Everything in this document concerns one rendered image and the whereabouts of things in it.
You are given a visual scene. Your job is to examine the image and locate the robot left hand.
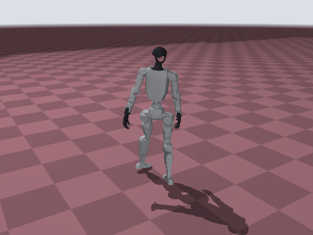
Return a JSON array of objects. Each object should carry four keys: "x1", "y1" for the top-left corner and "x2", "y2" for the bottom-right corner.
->
[{"x1": 123, "y1": 107, "x2": 130, "y2": 129}]

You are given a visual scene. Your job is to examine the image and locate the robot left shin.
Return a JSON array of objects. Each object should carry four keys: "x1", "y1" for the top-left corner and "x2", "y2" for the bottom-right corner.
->
[{"x1": 138, "y1": 136, "x2": 150, "y2": 164}]

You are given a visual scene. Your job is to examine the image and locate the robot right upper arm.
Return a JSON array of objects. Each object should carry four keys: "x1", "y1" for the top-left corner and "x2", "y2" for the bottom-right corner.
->
[{"x1": 167, "y1": 71, "x2": 179, "y2": 99}]

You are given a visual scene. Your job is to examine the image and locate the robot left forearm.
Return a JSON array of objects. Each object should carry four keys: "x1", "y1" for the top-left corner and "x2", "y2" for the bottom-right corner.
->
[{"x1": 124, "y1": 87, "x2": 137, "y2": 113}]

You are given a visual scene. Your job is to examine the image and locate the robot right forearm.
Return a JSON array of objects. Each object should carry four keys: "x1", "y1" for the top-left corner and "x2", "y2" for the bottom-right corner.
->
[{"x1": 173, "y1": 92, "x2": 182, "y2": 115}]

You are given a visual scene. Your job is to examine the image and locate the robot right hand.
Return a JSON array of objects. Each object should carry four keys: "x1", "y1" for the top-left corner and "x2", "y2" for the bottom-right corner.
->
[{"x1": 175, "y1": 113, "x2": 182, "y2": 129}]

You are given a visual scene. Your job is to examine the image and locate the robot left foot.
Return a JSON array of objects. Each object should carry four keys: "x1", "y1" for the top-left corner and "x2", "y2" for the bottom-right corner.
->
[{"x1": 135, "y1": 163, "x2": 152, "y2": 169}]

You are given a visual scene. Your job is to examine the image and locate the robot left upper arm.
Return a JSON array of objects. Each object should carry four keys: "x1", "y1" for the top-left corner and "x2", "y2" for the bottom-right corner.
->
[{"x1": 133, "y1": 68, "x2": 147, "y2": 95}]

